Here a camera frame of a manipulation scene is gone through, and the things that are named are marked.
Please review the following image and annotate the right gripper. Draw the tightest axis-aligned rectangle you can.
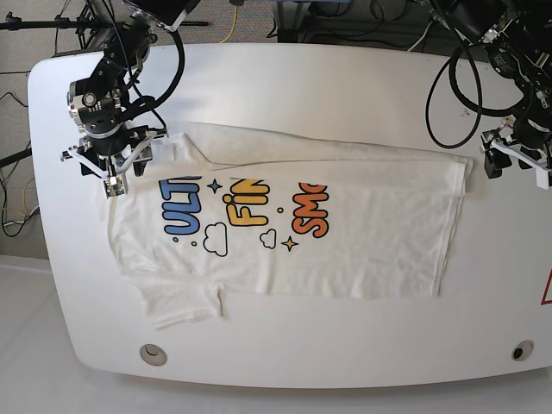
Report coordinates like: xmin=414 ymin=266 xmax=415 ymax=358
xmin=60 ymin=123 xmax=167 ymax=177

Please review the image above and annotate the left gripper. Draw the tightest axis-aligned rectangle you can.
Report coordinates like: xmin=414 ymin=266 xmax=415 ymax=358
xmin=480 ymin=116 xmax=551 ymax=179

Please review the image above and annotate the white printed T-shirt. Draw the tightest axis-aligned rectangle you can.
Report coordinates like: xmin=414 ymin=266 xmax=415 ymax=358
xmin=98 ymin=123 xmax=473 ymax=329

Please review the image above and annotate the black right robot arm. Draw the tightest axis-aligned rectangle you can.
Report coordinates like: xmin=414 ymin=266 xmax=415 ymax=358
xmin=67 ymin=1 xmax=198 ymax=178

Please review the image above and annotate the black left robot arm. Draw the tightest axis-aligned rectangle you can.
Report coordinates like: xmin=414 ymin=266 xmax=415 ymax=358
xmin=430 ymin=1 xmax=551 ymax=190

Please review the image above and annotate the black tripod stand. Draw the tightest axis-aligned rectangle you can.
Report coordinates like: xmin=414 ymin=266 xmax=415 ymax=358
xmin=1 ymin=1 xmax=110 ymax=56

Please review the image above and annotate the red triangle sticker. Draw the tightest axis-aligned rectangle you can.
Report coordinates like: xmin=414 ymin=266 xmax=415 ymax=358
xmin=541 ymin=271 xmax=552 ymax=305

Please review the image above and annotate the left table grommet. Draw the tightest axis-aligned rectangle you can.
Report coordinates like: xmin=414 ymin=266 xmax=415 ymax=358
xmin=139 ymin=344 xmax=167 ymax=367

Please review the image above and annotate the table grommet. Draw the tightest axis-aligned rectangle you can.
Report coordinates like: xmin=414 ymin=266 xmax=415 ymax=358
xmin=511 ymin=340 xmax=535 ymax=361
xmin=139 ymin=344 xmax=167 ymax=367

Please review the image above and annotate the right table grommet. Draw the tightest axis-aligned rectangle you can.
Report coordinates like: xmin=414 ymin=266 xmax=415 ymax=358
xmin=511 ymin=340 xmax=535 ymax=361

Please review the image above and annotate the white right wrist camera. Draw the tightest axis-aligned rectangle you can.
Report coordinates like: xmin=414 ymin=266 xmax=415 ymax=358
xmin=102 ymin=174 xmax=128 ymax=199

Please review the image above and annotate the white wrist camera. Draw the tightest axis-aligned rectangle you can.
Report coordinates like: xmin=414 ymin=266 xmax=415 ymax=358
xmin=102 ymin=174 xmax=128 ymax=199
xmin=535 ymin=168 xmax=552 ymax=190

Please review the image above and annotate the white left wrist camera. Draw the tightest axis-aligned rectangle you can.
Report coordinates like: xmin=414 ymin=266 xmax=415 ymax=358
xmin=535 ymin=168 xmax=552 ymax=190

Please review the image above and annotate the yellow cable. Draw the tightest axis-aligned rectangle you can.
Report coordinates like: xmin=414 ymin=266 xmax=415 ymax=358
xmin=220 ymin=0 xmax=241 ymax=44

